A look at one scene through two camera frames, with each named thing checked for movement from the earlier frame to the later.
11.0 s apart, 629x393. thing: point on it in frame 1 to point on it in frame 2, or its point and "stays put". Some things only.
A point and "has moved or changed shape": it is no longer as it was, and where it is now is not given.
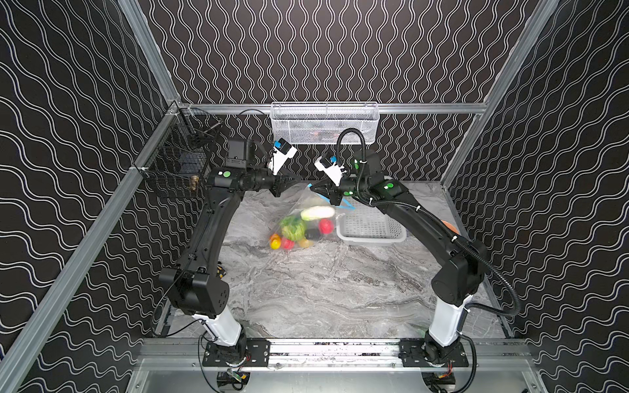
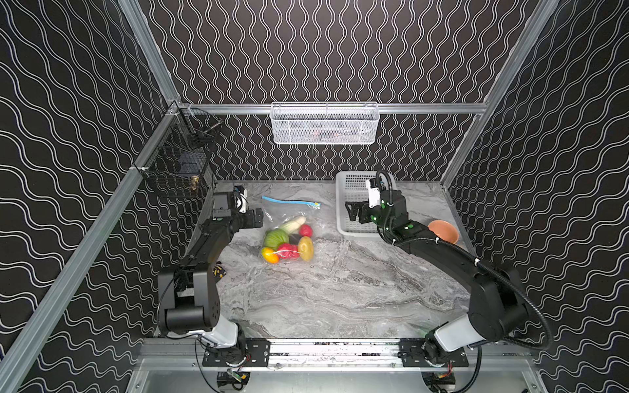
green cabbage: [293, 228] to [274, 237]
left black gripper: [278, 183] to [252, 217]
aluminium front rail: [174, 354] stays put
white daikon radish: [315, 212] to [293, 225]
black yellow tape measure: [221, 272] stays put
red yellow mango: [275, 241] to [269, 255]
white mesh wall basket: [322, 122] stays put
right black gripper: [332, 191] to [361, 212]
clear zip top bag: [310, 220] has moved or changed shape
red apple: [326, 226] to [306, 230]
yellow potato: [305, 243] has moved or changed shape
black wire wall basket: [179, 165] stays put
